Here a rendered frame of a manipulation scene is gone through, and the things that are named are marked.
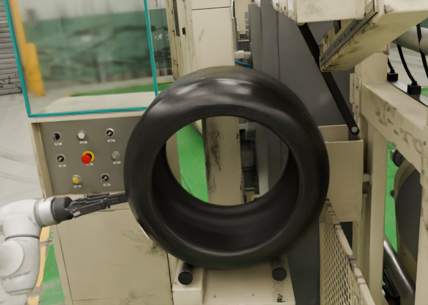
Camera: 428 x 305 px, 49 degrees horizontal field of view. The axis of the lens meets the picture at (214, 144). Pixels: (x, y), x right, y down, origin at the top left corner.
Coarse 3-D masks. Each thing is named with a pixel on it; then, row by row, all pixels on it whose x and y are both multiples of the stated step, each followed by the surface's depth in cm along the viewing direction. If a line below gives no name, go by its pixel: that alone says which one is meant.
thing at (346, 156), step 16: (320, 128) 175; (336, 128) 175; (336, 144) 157; (352, 144) 157; (336, 160) 159; (352, 160) 159; (336, 176) 161; (352, 176) 160; (336, 192) 163; (352, 192) 162; (336, 208) 164; (352, 208) 164
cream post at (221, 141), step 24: (192, 0) 151; (216, 0) 151; (192, 24) 154; (216, 24) 153; (216, 48) 156; (216, 120) 163; (216, 144) 166; (216, 168) 169; (240, 168) 169; (216, 192) 172; (240, 192) 172
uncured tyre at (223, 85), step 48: (192, 96) 124; (240, 96) 123; (288, 96) 128; (144, 144) 128; (288, 144) 125; (144, 192) 132; (288, 192) 161; (192, 240) 154; (240, 240) 158; (288, 240) 135
